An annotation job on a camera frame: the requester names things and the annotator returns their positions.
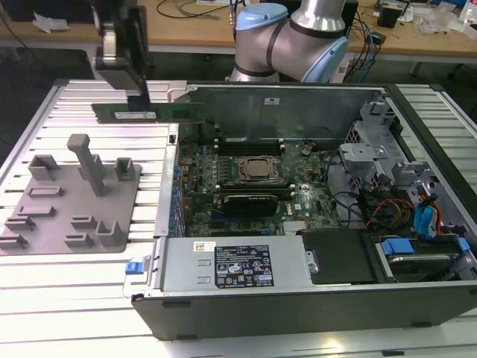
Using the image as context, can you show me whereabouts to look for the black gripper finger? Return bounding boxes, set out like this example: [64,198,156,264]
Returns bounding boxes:
[127,79,151,111]

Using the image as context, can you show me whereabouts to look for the green RAM stick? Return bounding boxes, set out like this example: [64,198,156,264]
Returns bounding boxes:
[90,103,206,125]

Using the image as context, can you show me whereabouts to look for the black RAM slot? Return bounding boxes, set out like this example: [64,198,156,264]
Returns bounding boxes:
[216,145,284,157]
[216,136,283,147]

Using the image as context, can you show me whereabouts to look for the wooden desk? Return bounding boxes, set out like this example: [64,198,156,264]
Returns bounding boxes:
[0,0,477,81]

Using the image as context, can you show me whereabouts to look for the black box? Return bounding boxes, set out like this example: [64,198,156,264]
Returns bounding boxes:
[6,0,100,24]

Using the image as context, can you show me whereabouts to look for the crumpled white paper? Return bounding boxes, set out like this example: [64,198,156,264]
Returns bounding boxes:
[31,10,71,35]

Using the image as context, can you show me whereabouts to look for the grey parts rack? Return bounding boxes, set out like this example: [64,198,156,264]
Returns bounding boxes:
[0,133,145,257]

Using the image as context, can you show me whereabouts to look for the metal socket cover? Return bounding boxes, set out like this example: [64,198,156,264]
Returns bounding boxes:
[237,154,285,183]

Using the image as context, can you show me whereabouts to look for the silver CPU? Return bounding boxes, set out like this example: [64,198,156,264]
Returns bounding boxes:
[247,159,270,177]

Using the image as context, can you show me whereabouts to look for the black graphics card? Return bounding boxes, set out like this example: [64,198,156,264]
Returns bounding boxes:
[221,192,279,218]

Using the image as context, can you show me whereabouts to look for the grey power supply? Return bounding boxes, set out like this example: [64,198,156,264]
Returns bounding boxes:
[159,236,315,295]

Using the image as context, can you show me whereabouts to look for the silver heat sink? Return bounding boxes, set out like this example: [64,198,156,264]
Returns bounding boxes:
[282,221,311,236]

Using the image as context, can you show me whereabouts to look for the silver drive cage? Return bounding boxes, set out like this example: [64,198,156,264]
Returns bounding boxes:
[338,99,402,195]

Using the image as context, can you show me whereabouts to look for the black device on desk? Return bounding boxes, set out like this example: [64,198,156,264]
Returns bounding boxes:
[376,3,403,28]

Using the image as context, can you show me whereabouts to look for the black plastic bay cover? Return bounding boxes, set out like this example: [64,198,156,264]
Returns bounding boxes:
[297,228,376,287]

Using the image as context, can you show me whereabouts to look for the black open PC case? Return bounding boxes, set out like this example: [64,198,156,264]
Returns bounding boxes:
[130,81,477,341]

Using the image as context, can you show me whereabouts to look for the hard disk in blue carrier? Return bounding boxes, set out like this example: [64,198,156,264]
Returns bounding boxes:
[376,237,471,285]

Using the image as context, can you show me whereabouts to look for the clear plastic bags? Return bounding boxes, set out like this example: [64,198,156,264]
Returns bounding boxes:
[417,5,465,37]

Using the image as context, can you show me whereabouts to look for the red and orange wires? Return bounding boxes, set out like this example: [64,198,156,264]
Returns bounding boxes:
[364,198,415,229]

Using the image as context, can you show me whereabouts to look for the blue wires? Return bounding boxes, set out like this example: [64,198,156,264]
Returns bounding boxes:
[412,192,439,240]

